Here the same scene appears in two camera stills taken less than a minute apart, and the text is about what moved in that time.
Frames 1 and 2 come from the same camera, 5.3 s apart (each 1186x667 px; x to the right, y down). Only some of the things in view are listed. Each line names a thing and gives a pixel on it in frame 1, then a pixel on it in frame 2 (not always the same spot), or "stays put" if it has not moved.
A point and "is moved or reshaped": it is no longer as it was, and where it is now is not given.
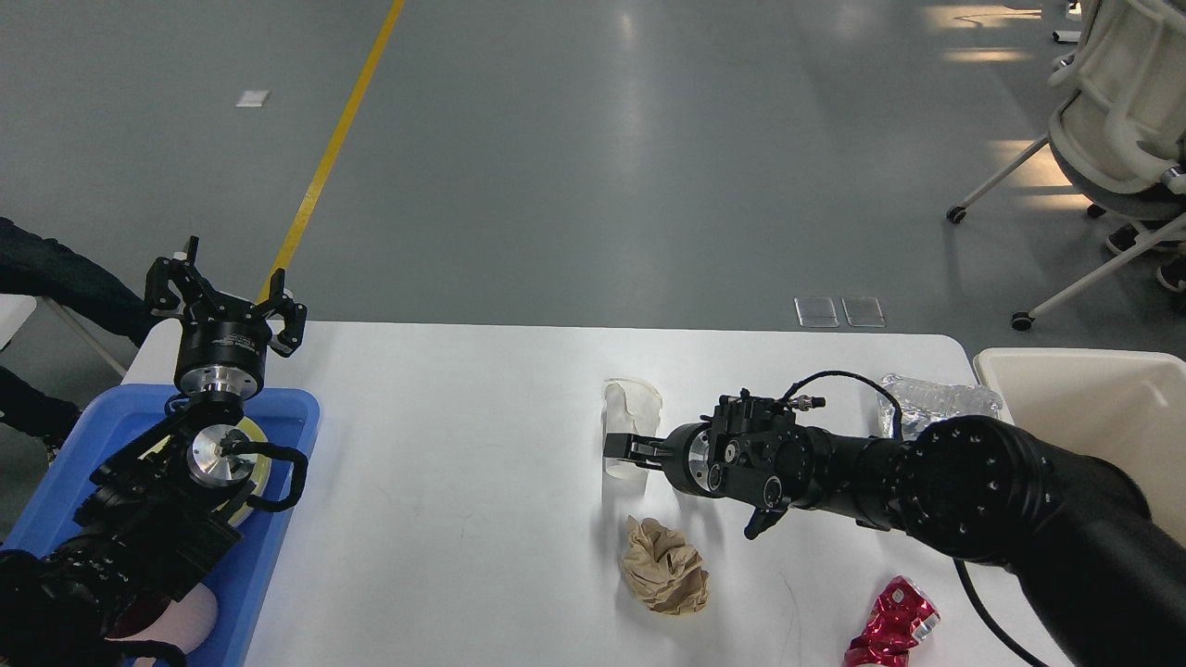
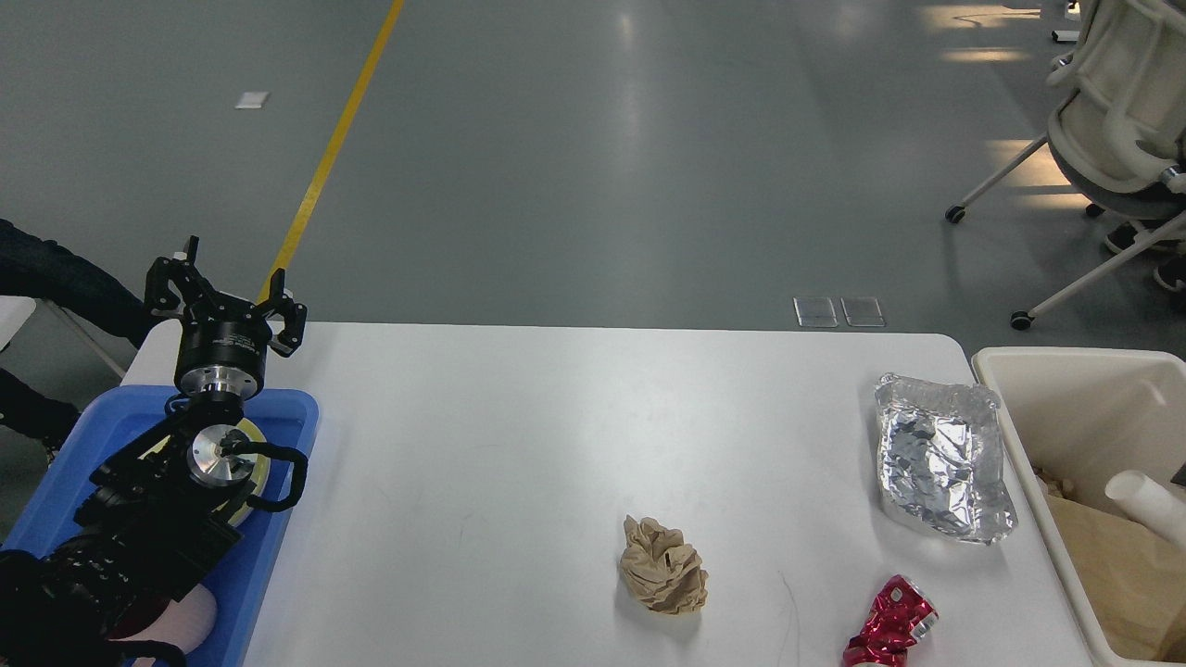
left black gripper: (222, 358) stays put
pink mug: (182, 623) stays put
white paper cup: (630, 406) is moved or reshaped
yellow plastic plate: (261, 472) stays put
